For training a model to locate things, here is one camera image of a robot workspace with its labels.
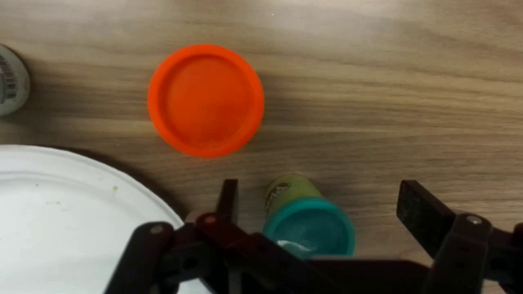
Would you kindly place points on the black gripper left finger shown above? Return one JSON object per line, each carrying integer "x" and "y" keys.
{"x": 164, "y": 256}

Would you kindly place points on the teal-lid green dough can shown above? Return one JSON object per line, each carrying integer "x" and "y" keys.
{"x": 311, "y": 226}

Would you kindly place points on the orange-lid yellow dough can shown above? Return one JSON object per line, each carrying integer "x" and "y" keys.
{"x": 207, "y": 100}

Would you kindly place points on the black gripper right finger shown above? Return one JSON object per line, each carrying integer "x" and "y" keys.
{"x": 463, "y": 251}

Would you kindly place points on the white paper plate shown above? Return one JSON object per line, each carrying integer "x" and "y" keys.
{"x": 66, "y": 218}

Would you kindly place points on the white bottle green label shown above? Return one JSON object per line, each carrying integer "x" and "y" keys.
{"x": 11, "y": 82}

